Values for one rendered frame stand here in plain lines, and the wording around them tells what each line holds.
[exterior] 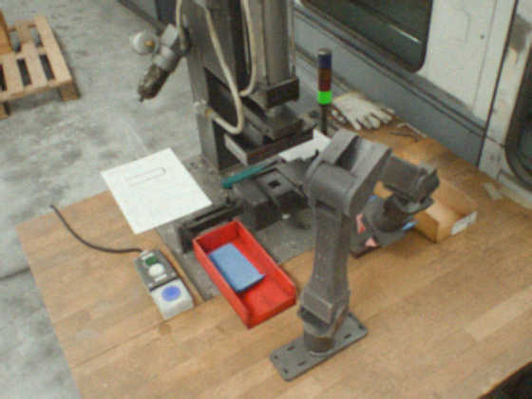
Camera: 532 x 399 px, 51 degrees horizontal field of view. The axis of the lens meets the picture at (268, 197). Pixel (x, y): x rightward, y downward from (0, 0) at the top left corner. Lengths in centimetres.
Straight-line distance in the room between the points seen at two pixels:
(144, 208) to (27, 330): 119
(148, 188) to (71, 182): 168
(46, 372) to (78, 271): 106
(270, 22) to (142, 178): 66
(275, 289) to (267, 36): 53
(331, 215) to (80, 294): 66
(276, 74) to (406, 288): 53
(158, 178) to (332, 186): 81
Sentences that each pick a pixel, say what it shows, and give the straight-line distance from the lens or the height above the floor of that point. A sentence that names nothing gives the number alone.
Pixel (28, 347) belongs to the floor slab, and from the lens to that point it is 251.
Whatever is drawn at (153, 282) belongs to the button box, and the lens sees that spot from 127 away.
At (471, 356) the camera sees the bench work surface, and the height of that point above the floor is 90.
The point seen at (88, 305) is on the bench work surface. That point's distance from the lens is 131.
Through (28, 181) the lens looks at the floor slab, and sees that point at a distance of 333.
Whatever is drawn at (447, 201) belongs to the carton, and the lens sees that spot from 146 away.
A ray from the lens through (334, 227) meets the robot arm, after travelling 90.
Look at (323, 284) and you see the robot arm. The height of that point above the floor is 109.
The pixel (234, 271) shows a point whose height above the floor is 91.
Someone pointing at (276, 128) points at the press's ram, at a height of 118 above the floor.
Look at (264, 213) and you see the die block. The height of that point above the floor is 95.
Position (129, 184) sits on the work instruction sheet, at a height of 90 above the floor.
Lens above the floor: 186
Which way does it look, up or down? 41 degrees down
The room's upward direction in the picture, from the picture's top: 4 degrees counter-clockwise
